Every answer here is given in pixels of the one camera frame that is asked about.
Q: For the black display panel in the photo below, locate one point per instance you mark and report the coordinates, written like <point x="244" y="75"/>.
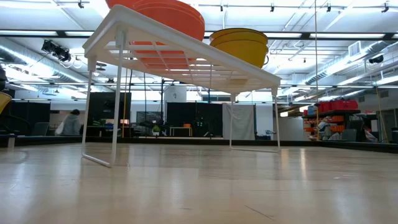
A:
<point x="102" y="105"/>

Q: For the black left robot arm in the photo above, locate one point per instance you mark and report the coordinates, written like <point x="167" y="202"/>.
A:
<point x="2" y="77"/>

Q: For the black ceiling track light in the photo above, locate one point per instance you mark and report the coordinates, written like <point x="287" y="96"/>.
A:
<point x="57" y="51"/>

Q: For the dark chalkboard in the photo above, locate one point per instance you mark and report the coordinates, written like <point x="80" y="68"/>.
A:
<point x="149" y="115"/>

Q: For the yellow curved object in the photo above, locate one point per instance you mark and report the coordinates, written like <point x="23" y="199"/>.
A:
<point x="3" y="101"/>

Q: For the person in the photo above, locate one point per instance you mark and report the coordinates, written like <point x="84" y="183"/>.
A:
<point x="71" y="124"/>

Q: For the dark storage shelf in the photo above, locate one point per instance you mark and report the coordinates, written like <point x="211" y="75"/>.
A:
<point x="342" y="112"/>

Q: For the white hanging cloth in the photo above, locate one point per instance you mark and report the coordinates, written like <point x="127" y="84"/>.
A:
<point x="244" y="121"/>

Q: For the low black partition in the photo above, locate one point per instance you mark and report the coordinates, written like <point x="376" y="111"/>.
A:
<point x="31" y="110"/>

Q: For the large red storage bin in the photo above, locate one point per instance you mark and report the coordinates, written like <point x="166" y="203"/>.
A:
<point x="343" y="104"/>

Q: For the black table frame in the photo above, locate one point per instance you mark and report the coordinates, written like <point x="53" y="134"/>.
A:
<point x="62" y="140"/>

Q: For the white air vent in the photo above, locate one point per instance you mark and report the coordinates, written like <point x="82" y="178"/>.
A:
<point x="354" y="48"/>

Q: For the white pillar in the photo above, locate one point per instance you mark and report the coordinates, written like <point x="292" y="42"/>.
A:
<point x="175" y="95"/>

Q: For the wide black partition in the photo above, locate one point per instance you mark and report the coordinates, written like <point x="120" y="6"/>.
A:
<point x="202" y="115"/>

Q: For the black ceiling speaker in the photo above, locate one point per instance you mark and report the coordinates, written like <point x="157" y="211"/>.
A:
<point x="376" y="59"/>

